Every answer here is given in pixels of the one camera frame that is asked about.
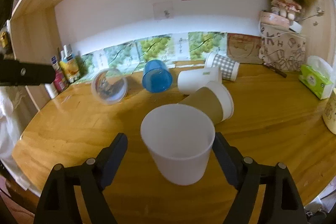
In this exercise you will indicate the grape print paper strip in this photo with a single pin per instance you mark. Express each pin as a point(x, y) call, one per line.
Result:
point(131, 56)

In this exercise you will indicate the black pen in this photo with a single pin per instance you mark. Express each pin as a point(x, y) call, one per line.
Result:
point(279, 72)

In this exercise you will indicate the clear printed plastic cup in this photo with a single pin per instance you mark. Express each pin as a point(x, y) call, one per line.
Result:
point(109, 86)

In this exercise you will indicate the green tissue pack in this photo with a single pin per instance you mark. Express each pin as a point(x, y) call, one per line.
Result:
point(316, 76)

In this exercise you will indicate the yellow printed bottle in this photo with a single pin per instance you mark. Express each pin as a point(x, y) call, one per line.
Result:
point(70, 68)

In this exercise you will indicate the letter print fabric bag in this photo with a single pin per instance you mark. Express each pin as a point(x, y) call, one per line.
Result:
point(281, 49)

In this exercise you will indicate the olive sleeve paper cup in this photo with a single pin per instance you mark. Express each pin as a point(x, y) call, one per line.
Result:
point(214, 100)

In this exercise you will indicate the white plastic cup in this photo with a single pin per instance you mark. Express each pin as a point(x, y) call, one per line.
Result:
point(179, 138)

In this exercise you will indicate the white hanging garment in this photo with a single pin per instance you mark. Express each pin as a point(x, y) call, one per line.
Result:
point(17, 110)

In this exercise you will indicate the wooden bookshelf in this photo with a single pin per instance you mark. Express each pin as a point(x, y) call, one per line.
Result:
point(34, 29)

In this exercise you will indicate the cream cartoon mug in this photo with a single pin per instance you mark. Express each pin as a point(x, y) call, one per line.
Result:
point(329, 114)

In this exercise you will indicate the white small bottle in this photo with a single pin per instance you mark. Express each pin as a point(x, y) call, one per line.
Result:
point(52, 91)

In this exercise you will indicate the blue plastic cup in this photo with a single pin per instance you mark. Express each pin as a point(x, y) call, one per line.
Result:
point(156, 77)

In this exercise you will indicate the plain white paper cup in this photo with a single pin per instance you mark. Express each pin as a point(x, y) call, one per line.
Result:
point(190, 81)

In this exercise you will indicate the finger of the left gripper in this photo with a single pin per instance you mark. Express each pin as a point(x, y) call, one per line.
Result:
point(16, 73)

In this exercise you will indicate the grey checked paper cup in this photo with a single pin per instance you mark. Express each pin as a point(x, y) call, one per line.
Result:
point(229, 68)

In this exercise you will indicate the pink round box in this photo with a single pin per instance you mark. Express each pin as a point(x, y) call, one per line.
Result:
point(277, 20)

